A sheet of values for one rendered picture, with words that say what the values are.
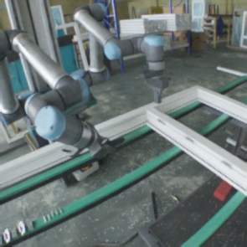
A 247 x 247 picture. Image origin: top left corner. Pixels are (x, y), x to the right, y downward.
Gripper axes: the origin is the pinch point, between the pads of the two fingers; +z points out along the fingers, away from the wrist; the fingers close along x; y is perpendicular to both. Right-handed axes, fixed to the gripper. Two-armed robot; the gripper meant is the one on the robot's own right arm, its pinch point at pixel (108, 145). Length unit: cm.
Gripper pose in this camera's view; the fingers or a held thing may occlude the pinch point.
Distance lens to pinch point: 78.2
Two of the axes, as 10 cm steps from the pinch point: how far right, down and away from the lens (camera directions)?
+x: -5.2, -6.9, 5.1
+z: 4.5, 2.9, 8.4
